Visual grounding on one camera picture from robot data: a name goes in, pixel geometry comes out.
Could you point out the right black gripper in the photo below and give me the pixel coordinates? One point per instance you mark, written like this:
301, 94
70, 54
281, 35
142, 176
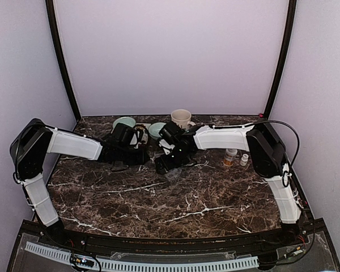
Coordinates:
168, 165

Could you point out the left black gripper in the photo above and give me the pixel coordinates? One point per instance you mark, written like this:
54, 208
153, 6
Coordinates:
141, 160

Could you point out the clear plastic pill organizer box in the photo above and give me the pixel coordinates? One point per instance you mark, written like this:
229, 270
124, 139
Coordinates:
173, 175

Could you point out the large orange label pill bottle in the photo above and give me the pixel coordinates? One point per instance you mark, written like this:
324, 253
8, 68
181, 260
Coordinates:
229, 157

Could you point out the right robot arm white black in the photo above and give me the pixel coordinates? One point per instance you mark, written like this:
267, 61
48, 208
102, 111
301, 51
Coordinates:
260, 140

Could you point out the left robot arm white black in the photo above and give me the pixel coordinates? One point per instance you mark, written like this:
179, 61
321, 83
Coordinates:
29, 151

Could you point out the left teal ceramic bowl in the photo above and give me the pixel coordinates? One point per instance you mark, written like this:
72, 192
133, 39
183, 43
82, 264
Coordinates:
123, 123

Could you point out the teal ceramic bowl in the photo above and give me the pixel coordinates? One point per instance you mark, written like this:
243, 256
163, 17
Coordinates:
123, 123
154, 130

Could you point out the cream mug with coral pattern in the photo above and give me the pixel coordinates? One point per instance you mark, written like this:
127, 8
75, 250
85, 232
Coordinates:
183, 118

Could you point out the right teal ceramic bowl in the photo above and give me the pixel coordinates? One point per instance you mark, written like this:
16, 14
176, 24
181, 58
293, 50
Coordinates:
154, 130

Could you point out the white slotted cable duct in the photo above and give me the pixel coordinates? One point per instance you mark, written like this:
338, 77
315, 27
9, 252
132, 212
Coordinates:
145, 262

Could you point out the black front rail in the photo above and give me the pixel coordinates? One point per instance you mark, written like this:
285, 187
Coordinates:
255, 243

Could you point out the left black frame post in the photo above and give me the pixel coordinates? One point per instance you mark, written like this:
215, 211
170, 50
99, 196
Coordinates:
55, 34

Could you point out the black frame post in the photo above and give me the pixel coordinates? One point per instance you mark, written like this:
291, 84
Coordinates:
55, 34
291, 11

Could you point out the right black frame post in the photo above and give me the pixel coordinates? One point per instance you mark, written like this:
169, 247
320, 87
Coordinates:
291, 11

